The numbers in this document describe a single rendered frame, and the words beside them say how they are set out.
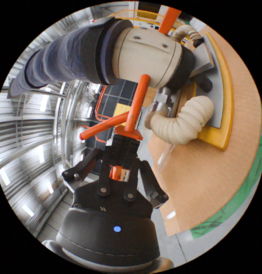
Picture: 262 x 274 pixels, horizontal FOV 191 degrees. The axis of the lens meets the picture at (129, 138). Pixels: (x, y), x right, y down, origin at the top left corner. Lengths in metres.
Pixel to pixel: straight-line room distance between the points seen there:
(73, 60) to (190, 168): 0.32
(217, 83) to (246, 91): 0.06
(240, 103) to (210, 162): 0.11
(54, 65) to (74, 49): 0.09
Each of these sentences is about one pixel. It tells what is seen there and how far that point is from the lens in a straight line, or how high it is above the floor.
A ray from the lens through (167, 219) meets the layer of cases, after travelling 0.88.
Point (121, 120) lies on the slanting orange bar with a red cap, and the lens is 0.18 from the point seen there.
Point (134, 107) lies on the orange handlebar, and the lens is 0.16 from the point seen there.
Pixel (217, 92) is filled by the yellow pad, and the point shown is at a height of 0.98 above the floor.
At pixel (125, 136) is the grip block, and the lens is 0.15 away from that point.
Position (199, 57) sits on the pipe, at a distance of 0.21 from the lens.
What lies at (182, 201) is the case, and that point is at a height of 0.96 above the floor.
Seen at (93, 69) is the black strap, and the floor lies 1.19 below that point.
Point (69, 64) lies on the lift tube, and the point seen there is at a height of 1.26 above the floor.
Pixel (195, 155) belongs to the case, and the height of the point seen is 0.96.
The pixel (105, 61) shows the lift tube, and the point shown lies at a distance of 0.17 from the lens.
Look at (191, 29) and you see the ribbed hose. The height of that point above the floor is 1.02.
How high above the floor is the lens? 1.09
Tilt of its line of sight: 5 degrees down
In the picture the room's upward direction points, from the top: 74 degrees counter-clockwise
